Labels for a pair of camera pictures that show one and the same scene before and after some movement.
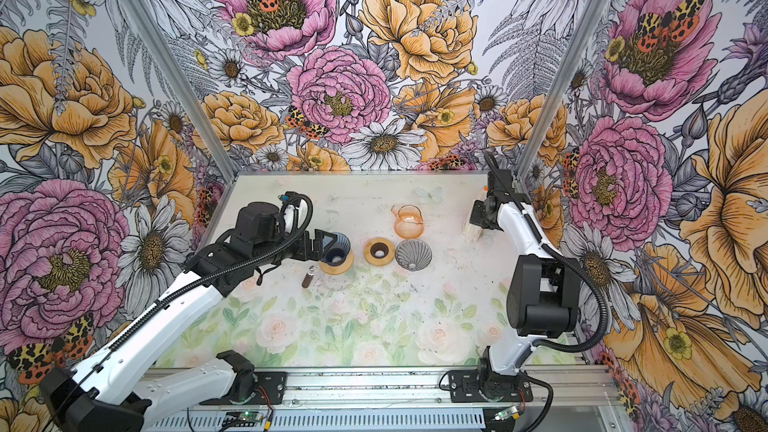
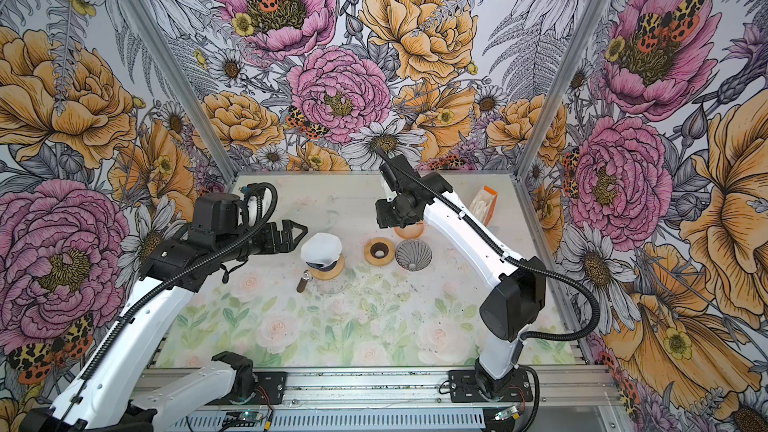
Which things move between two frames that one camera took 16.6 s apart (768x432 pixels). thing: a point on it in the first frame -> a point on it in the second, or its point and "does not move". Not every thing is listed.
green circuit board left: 251,416 does not move
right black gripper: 475,217 -> 383,218
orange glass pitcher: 409,222 does not move
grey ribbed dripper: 413,255 does not move
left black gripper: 304,253 -> 272,246
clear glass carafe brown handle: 328,281 does not move
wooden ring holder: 338,269 -> 328,275
